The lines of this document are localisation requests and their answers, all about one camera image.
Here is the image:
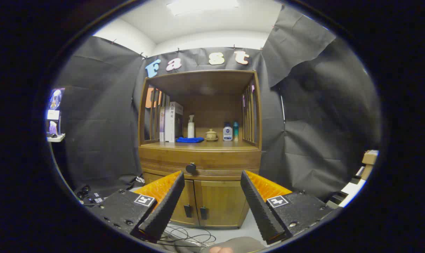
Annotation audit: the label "thick white book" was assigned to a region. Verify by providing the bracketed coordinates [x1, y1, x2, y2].
[164, 102, 184, 143]

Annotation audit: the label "wooden countertop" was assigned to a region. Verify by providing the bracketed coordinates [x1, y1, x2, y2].
[139, 140, 261, 151]

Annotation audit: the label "wooden cabinet door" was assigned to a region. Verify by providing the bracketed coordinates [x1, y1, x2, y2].
[144, 172, 200, 226]
[194, 180, 250, 228]

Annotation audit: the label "black power strip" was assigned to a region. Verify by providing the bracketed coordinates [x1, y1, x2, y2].
[76, 184, 106, 206]

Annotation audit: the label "white side table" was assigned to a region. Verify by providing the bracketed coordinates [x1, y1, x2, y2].
[327, 167, 367, 208]

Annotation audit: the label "black backdrop cloth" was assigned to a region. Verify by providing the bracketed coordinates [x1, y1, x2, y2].
[53, 5, 381, 202]

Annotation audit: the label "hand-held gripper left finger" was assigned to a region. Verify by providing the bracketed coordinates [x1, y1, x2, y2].
[87, 171, 185, 243]

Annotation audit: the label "purple printed display board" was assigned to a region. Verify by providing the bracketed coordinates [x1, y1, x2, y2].
[47, 88, 65, 136]

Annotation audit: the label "black floor cables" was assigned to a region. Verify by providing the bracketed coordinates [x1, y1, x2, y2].
[156, 225, 216, 248]

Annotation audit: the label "brown cardboard box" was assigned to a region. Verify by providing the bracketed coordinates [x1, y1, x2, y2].
[361, 150, 379, 180]

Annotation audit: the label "thin white purple book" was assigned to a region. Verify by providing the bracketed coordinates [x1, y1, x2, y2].
[159, 106, 166, 142]

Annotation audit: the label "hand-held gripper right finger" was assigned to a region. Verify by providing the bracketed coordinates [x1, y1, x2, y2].
[241, 170, 336, 246]

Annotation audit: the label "wooden drawer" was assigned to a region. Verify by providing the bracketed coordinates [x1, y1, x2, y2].
[139, 148, 261, 177]

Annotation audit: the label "wooden cabinet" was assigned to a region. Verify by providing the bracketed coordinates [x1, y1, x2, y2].
[138, 70, 263, 229]

